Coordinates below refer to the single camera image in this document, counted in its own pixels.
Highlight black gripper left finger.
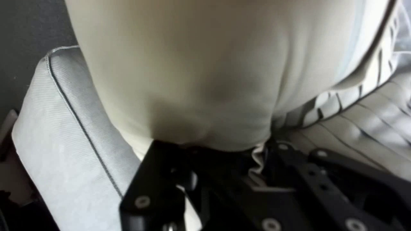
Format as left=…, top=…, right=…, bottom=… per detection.
left=119, top=140, right=202, bottom=231

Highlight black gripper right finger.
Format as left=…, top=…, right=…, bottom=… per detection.
left=264, top=142, right=411, bottom=231

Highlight grey fabric sofa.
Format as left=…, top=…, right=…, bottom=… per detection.
left=10, top=44, right=145, bottom=231

